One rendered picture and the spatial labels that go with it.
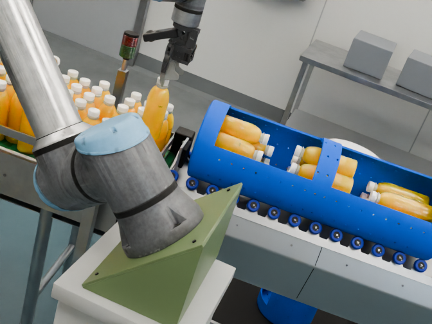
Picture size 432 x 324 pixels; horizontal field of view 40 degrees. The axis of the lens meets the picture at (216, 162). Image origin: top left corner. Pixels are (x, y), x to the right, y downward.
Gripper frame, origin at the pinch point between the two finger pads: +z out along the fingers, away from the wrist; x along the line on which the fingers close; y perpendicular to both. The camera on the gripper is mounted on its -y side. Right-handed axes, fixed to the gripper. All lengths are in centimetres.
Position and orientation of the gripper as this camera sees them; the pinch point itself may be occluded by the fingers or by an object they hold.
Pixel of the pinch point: (162, 80)
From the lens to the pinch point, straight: 195.2
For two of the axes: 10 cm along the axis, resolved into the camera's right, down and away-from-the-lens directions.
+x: 2.0, -3.9, 9.0
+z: -2.8, 8.5, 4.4
